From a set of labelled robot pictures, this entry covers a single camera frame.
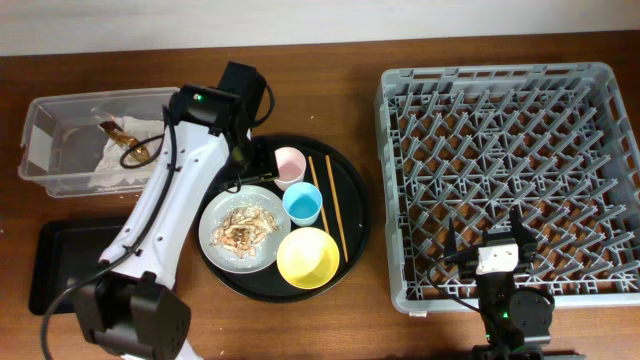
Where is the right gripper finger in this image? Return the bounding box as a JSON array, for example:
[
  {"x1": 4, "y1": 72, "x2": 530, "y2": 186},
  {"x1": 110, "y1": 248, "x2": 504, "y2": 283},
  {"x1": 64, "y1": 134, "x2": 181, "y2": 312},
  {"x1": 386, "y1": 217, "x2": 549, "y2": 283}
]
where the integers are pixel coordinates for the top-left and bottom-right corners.
[
  {"x1": 446, "y1": 218, "x2": 457, "y2": 256},
  {"x1": 509, "y1": 208, "x2": 535, "y2": 246}
]

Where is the pink cup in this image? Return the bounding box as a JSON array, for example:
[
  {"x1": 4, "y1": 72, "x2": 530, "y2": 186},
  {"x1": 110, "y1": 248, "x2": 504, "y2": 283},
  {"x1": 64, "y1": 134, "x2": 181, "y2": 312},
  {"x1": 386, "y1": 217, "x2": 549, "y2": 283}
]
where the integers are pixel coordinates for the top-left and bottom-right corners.
[{"x1": 274, "y1": 147, "x2": 307, "y2": 191}]

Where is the gold foil wrapper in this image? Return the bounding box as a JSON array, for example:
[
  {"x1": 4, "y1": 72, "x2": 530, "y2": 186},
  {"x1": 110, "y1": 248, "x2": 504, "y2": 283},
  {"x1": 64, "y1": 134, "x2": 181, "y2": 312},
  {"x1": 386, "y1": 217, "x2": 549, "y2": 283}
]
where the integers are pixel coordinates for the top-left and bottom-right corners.
[{"x1": 99, "y1": 121, "x2": 151, "y2": 163}]

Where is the blue cup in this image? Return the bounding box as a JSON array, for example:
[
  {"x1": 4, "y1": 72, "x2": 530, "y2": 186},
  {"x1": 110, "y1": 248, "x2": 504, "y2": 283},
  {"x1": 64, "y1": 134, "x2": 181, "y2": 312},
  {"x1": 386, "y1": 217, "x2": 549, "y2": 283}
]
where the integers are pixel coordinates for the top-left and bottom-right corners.
[{"x1": 282, "y1": 182, "x2": 320, "y2": 227}]

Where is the food scraps pile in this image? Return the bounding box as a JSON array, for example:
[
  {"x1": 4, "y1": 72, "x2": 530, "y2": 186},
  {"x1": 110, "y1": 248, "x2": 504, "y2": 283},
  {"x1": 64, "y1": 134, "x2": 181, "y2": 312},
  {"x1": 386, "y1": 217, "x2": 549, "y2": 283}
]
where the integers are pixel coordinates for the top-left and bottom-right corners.
[{"x1": 210, "y1": 206, "x2": 280, "y2": 259}]

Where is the grey plate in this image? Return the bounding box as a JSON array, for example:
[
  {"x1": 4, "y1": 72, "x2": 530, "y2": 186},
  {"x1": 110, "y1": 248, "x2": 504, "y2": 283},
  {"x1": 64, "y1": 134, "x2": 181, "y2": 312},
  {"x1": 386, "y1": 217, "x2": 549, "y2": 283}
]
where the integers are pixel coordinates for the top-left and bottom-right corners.
[{"x1": 199, "y1": 186, "x2": 291, "y2": 274}]

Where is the white paper napkin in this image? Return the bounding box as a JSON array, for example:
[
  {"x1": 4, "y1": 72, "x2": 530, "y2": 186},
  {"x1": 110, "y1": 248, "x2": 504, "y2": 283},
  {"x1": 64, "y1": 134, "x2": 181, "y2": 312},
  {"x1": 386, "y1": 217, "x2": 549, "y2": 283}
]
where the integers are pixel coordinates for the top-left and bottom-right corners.
[{"x1": 88, "y1": 116, "x2": 164, "y2": 191}]

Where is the yellow bowl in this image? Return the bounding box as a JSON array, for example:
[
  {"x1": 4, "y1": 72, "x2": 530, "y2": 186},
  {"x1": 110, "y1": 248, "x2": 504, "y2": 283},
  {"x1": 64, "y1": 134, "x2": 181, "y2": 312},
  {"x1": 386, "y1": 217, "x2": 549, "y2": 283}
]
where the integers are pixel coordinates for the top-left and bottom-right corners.
[{"x1": 276, "y1": 227, "x2": 340, "y2": 290}]

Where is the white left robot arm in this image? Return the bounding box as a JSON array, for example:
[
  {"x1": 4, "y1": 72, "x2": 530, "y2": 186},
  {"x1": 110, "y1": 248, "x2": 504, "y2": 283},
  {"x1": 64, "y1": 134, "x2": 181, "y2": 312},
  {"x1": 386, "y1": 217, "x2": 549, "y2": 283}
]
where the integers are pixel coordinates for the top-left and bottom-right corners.
[{"x1": 64, "y1": 62, "x2": 278, "y2": 360}]

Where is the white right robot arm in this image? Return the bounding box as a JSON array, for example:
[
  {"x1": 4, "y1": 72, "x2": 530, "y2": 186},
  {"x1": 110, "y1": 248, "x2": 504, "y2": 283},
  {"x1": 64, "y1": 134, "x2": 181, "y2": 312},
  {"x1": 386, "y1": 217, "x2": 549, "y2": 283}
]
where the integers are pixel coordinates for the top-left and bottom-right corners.
[{"x1": 444, "y1": 210, "x2": 555, "y2": 360}]

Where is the grey dishwasher rack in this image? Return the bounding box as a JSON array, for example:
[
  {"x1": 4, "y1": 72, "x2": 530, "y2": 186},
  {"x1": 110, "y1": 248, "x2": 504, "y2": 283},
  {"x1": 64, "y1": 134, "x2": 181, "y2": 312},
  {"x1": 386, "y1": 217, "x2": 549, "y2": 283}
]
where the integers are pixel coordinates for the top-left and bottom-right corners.
[{"x1": 374, "y1": 63, "x2": 639, "y2": 316}]

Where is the clear plastic waste bin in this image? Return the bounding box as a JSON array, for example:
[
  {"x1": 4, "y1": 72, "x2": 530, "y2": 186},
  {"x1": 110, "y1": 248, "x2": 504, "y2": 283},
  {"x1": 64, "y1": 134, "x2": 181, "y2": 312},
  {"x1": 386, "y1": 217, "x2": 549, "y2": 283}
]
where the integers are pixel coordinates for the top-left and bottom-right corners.
[{"x1": 18, "y1": 87, "x2": 177, "y2": 198}]

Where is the black rectangular tray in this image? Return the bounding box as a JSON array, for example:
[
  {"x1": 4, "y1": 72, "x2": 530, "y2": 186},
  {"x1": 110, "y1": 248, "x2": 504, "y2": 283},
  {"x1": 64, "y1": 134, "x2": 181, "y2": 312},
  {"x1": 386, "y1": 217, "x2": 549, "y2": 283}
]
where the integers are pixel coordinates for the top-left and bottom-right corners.
[{"x1": 28, "y1": 216, "x2": 127, "y2": 316}]

